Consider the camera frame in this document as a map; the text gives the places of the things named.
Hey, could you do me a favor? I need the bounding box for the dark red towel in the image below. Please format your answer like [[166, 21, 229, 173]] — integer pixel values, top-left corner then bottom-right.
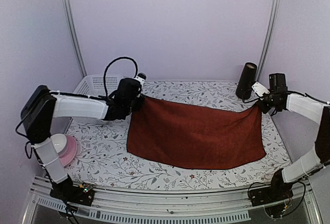
[[127, 97, 266, 170]]

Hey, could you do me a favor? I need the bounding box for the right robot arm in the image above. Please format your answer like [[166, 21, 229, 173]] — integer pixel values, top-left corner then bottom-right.
[[252, 73, 329, 201]]

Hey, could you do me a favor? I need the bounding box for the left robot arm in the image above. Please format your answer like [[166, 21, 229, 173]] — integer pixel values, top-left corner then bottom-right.
[[18, 74, 145, 200]]

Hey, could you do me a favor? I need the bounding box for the black cylinder cup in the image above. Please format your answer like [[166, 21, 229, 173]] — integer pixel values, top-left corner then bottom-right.
[[235, 62, 257, 100]]

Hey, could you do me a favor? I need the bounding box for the white plastic basket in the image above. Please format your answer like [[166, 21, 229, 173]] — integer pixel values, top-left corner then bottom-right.
[[73, 74, 124, 96]]

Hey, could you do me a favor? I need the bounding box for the floral tablecloth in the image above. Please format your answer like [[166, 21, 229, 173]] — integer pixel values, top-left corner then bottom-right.
[[67, 81, 291, 190]]

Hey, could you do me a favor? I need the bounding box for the white bowl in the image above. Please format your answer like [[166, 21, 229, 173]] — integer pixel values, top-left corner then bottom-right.
[[51, 134, 68, 156]]

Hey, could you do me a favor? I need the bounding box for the pink plate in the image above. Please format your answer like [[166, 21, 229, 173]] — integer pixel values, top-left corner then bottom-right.
[[59, 135, 78, 167]]

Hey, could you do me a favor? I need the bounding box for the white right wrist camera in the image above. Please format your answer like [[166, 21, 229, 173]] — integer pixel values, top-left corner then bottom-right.
[[252, 82, 270, 98]]

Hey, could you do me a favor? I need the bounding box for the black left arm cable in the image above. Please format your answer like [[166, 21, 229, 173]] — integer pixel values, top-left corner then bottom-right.
[[103, 56, 139, 98]]

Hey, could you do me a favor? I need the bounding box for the right aluminium frame post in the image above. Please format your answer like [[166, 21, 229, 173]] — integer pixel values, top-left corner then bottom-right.
[[256, 0, 281, 81]]

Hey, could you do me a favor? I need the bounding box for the aluminium frame post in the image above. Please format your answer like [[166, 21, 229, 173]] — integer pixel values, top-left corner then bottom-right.
[[256, 0, 281, 81], [62, 0, 87, 77]]

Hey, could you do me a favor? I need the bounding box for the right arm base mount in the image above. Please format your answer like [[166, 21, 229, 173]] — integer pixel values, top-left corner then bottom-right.
[[247, 173, 293, 206]]

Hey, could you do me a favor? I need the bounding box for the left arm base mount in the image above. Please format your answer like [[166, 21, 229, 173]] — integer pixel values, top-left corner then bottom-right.
[[50, 182, 95, 206]]

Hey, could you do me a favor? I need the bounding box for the front aluminium rail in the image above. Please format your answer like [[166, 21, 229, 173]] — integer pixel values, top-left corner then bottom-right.
[[22, 177, 323, 223]]

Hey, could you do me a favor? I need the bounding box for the left aluminium frame post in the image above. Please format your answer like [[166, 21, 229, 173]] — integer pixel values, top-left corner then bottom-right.
[[62, 0, 87, 77]]

